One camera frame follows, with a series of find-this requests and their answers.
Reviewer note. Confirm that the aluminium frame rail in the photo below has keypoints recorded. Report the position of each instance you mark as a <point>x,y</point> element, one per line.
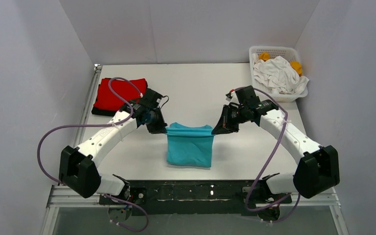
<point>62,196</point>

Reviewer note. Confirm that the turquoise polo shirt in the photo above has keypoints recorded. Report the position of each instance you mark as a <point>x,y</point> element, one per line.
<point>189,146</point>

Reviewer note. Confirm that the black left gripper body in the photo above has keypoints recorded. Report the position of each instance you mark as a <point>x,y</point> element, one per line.
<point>157,124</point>

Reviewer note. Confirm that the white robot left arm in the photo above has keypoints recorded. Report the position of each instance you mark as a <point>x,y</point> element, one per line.
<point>78,165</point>

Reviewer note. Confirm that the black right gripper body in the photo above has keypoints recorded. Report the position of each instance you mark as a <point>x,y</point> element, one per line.
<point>226,120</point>

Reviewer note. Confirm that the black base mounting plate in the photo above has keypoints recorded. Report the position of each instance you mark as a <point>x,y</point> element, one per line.
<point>193,196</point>

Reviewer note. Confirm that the white plastic laundry basket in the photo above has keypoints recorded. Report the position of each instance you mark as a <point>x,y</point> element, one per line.
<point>287,53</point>

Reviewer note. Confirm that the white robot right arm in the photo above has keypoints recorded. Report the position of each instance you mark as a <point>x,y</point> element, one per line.
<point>317,166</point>

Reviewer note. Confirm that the orange t-shirt in basket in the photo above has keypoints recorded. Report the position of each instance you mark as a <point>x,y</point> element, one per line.
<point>294,64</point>

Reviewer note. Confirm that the crumpled white t-shirt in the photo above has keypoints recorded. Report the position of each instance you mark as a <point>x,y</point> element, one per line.
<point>277,76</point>

